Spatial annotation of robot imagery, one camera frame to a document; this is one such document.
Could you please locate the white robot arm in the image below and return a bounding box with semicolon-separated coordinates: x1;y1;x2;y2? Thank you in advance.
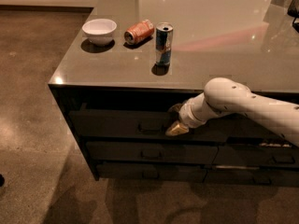
165;77;299;147

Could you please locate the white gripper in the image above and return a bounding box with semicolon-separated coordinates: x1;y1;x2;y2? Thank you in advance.
165;100;206;136

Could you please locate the orange soda can lying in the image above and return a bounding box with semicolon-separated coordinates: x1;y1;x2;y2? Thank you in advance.
124;20;154;45

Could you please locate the dark grey drawer cabinet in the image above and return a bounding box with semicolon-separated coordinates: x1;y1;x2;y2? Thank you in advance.
50;0;299;178

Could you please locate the blue silver energy drink can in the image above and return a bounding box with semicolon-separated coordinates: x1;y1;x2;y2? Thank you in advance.
155;22;173;66

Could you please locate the white ceramic bowl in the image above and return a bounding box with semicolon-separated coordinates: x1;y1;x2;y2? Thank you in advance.
82;19;117;47

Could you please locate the black object at floor edge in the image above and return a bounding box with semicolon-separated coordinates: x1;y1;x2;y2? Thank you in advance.
0;175;5;187

